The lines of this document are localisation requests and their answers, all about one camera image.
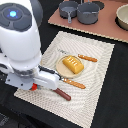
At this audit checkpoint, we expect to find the yellow toy pastry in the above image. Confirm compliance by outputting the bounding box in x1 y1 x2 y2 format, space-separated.
62 56 84 74

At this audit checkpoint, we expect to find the round beige plate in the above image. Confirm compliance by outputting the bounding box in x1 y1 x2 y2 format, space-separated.
56 55 83 78

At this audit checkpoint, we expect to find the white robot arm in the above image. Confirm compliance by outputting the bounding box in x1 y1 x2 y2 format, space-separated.
0 0 60 90

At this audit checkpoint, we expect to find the small grey saucepan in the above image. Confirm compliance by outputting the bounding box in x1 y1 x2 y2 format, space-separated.
59 1 78 23

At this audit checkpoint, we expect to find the red toy pepper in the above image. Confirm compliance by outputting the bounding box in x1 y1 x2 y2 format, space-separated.
31 83 37 91

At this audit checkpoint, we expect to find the brown toy sausage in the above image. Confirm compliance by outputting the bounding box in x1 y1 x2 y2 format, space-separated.
53 88 71 101

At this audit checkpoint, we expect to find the pink toy stove board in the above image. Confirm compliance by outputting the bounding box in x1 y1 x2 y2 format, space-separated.
48 0 128 43

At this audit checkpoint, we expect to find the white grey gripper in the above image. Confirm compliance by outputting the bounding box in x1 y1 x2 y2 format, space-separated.
5 65 61 90

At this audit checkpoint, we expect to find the knife with orange handle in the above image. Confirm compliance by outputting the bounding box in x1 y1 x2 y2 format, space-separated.
57 49 98 62

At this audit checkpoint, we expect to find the fork with orange handle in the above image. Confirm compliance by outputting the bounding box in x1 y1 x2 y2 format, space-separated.
60 78 86 89

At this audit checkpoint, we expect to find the large grey pot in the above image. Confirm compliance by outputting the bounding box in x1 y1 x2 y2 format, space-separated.
77 2 100 24

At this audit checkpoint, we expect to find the cream bowl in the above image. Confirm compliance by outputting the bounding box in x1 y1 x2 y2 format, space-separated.
116 4 128 30

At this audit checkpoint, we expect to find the beige woven placemat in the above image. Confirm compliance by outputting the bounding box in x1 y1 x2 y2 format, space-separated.
14 31 114 128

